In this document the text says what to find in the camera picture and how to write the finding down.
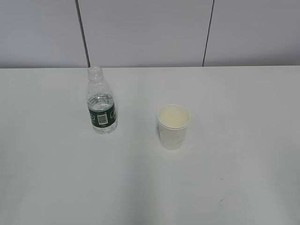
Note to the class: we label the clear plastic water bottle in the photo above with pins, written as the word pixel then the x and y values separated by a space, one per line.
pixel 100 102

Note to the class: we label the white paper cup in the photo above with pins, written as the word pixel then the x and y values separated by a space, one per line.
pixel 172 122

